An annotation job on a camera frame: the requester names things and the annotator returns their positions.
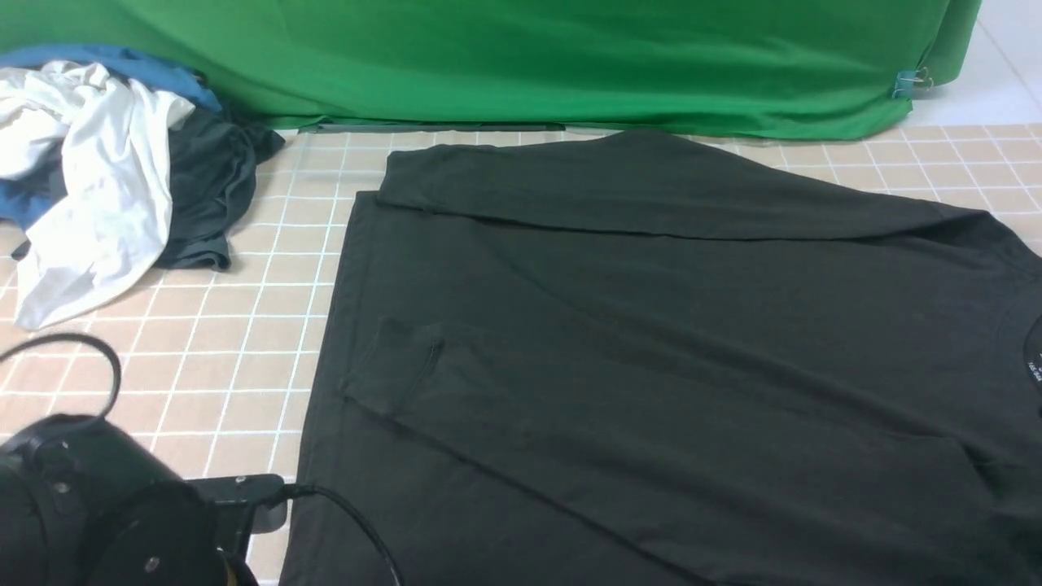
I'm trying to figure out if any dark gray long-sleeve shirt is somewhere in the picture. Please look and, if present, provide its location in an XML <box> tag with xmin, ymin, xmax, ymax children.
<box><xmin>297</xmin><ymin>130</ymin><xmax>1041</xmax><ymax>585</ymax></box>

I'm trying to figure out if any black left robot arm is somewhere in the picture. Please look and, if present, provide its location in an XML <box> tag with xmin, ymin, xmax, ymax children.
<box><xmin>2</xmin><ymin>414</ymin><xmax>256</xmax><ymax>585</ymax></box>

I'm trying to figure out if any beige checkered tablecloth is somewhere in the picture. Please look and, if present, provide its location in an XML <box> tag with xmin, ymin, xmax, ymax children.
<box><xmin>0</xmin><ymin>122</ymin><xmax>1042</xmax><ymax>586</ymax></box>

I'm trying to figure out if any dark crumpled garment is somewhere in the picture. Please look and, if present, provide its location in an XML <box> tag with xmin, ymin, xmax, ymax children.
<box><xmin>1</xmin><ymin>108</ymin><xmax>286</xmax><ymax>272</ymax></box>

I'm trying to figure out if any green backdrop cloth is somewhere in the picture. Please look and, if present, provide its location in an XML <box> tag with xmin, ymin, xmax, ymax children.
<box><xmin>2</xmin><ymin>1</ymin><xmax>979</xmax><ymax>142</ymax></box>

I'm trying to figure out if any white crumpled garment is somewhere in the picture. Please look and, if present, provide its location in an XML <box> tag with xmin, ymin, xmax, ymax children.
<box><xmin>2</xmin><ymin>62</ymin><xmax>195</xmax><ymax>329</ymax></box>

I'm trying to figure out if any blue binder clip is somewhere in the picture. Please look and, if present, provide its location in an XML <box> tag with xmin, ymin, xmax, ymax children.
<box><xmin>891</xmin><ymin>68</ymin><xmax>935</xmax><ymax>99</ymax></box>

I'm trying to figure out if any blue crumpled garment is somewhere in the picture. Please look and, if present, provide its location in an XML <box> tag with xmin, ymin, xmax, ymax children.
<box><xmin>1</xmin><ymin>44</ymin><xmax>223</xmax><ymax>230</ymax></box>

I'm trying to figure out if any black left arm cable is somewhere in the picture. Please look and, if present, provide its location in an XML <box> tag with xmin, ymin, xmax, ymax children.
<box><xmin>0</xmin><ymin>332</ymin><xmax>405</xmax><ymax>586</ymax></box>

